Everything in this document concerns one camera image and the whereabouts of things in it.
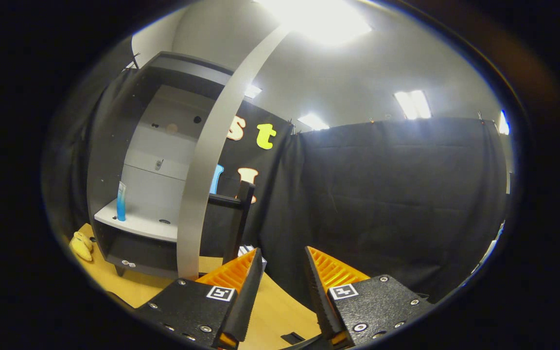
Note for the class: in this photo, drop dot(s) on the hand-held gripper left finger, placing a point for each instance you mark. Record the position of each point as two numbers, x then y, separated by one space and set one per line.
248 301

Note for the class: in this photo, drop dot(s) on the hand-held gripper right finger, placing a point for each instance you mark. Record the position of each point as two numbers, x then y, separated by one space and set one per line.
318 296

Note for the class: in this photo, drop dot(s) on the white blue cosmetic tube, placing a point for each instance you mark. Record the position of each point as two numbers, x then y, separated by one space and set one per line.
121 204

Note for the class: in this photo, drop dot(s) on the black backdrop cloth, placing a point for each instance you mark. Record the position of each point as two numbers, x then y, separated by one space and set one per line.
382 194

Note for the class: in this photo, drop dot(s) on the light grey cabinet shelf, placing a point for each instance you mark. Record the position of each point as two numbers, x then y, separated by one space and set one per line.
139 226

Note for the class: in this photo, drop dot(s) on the small ceiling light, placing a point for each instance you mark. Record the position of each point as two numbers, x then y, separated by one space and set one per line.
253 91
313 121
503 122

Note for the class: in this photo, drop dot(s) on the yellow plush toy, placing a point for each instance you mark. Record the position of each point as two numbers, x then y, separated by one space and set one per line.
81 247

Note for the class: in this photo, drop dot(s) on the dark grey cabinet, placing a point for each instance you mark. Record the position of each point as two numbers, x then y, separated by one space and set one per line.
110 146

